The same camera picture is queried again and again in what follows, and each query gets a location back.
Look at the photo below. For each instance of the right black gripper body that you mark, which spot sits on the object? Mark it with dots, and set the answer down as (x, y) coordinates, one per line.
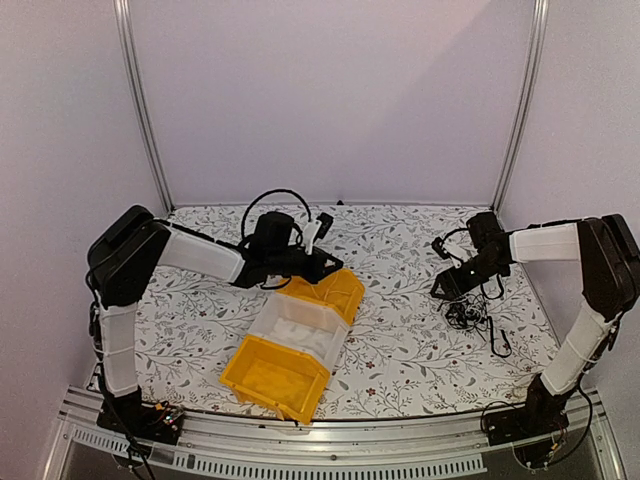
(483, 271)

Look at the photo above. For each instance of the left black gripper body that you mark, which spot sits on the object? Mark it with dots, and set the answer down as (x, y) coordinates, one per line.
(311, 274)

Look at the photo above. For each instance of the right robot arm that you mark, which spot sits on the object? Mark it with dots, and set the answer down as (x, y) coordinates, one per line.
(603, 283)

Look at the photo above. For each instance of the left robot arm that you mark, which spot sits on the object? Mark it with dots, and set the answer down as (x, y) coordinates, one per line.
(123, 262)

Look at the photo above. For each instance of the far yellow plastic bin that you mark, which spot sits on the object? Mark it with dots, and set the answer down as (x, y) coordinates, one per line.
(342, 292)

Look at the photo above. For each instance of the yellow plastic bin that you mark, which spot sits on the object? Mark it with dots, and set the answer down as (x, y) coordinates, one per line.
(285, 381)
(342, 292)

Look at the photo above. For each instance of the white translucent plastic bin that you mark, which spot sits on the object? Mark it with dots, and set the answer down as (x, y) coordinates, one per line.
(302, 326)

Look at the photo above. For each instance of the floral patterned table mat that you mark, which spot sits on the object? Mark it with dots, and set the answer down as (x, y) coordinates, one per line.
(400, 357)

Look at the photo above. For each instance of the near yellow plastic bin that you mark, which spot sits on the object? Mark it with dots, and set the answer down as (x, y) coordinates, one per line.
(285, 381)

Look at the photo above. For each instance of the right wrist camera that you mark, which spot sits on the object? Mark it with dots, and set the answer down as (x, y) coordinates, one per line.
(446, 249)

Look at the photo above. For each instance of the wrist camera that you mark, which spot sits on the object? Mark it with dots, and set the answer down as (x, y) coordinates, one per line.
(446, 249)
(316, 230)

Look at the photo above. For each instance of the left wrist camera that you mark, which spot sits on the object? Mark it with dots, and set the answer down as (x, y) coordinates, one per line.
(316, 230)

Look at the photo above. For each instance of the front aluminium rail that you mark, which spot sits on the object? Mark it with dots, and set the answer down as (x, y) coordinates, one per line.
(218, 446)

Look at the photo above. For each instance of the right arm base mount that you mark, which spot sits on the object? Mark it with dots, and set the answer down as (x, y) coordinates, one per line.
(535, 440)

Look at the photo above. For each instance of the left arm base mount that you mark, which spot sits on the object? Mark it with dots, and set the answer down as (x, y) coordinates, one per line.
(161, 424)

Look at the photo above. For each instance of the right aluminium frame post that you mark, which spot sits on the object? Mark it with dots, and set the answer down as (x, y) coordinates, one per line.
(526, 95)

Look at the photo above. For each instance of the aluminium frame post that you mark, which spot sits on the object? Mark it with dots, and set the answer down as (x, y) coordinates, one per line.
(526, 95)
(122, 10)

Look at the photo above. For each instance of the left aluminium frame post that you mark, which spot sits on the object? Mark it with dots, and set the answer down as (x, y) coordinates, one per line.
(122, 10)

